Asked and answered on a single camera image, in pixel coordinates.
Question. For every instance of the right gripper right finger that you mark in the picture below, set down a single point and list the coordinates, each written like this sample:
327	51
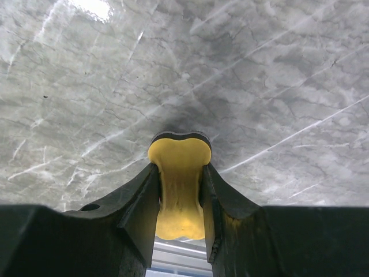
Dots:
246	239

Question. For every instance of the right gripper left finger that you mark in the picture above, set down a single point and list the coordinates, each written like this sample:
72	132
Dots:
112	236

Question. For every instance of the aluminium mounting rail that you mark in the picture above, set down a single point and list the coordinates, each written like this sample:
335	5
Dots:
179	257

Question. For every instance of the yellow bone-shaped eraser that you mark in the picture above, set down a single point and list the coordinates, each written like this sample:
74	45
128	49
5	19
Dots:
180	158

